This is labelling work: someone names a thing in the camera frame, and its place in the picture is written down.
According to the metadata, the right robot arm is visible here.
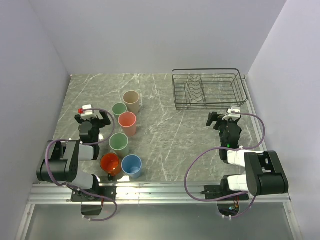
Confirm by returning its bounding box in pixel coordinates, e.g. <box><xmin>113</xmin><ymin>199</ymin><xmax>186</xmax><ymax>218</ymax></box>
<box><xmin>206</xmin><ymin>108</ymin><xmax>289</xmax><ymax>200</ymax></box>

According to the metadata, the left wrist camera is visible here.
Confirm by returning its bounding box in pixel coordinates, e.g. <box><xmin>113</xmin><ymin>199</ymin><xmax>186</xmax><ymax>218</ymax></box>
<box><xmin>78</xmin><ymin>104</ymin><xmax>97</xmax><ymax>120</ymax></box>

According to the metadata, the salmon pink plastic cup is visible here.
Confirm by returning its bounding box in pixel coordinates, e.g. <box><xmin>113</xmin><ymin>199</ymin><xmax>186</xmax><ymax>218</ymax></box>
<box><xmin>118</xmin><ymin>112</ymin><xmax>137</xmax><ymax>137</ymax></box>

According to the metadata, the tall green plastic cup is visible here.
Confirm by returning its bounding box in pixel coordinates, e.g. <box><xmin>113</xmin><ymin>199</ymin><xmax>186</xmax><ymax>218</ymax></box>
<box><xmin>109</xmin><ymin>133</ymin><xmax>129</xmax><ymax>159</ymax></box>

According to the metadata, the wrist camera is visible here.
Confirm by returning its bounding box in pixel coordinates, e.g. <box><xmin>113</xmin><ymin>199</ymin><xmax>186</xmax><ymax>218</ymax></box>
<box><xmin>222</xmin><ymin>106</ymin><xmax>241</xmax><ymax>121</ymax></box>
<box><xmin>78</xmin><ymin>104</ymin><xmax>97</xmax><ymax>120</ymax></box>

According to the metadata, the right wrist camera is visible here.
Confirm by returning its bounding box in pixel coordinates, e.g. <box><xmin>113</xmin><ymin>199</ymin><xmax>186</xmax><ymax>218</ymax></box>
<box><xmin>222</xmin><ymin>106</ymin><xmax>241</xmax><ymax>121</ymax></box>

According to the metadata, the blue plastic cup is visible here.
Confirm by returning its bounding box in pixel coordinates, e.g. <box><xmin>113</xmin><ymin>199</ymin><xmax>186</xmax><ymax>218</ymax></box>
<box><xmin>121</xmin><ymin>154</ymin><xmax>142</xmax><ymax>179</ymax></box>

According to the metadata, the beige plastic cup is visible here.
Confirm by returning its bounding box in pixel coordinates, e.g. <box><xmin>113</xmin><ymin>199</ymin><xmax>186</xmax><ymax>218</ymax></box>
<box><xmin>123</xmin><ymin>90</ymin><xmax>140</xmax><ymax>115</ymax></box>

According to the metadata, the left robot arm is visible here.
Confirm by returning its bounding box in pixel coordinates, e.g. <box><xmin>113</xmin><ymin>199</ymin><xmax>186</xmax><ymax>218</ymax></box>
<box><xmin>36</xmin><ymin>107</ymin><xmax>115</xmax><ymax>202</ymax></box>

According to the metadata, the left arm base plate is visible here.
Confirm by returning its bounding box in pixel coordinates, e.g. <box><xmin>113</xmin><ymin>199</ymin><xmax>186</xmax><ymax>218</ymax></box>
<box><xmin>70</xmin><ymin>185</ymin><xmax>118</xmax><ymax>217</ymax></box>

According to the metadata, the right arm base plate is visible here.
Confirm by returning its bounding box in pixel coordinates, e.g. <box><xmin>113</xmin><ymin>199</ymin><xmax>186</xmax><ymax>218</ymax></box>
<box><xmin>201</xmin><ymin>185</ymin><xmax>249</xmax><ymax>217</ymax></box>

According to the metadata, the aluminium mounting rail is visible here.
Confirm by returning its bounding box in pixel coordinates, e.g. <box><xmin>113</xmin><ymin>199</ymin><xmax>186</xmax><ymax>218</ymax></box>
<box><xmin>27</xmin><ymin>181</ymin><xmax>291</xmax><ymax>205</ymax></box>

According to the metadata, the orange glass mug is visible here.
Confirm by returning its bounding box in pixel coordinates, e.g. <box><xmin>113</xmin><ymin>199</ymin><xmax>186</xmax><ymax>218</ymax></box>
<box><xmin>100</xmin><ymin>152</ymin><xmax>122</xmax><ymax>181</ymax></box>

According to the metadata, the black wire dish rack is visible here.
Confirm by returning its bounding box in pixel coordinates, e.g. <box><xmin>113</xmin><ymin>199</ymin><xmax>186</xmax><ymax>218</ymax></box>
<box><xmin>171</xmin><ymin>68</ymin><xmax>248</xmax><ymax>110</ymax></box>

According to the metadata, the small light green cup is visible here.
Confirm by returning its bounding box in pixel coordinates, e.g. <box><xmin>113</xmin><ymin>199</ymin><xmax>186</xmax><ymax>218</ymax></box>
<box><xmin>111</xmin><ymin>102</ymin><xmax>128</xmax><ymax>120</ymax></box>

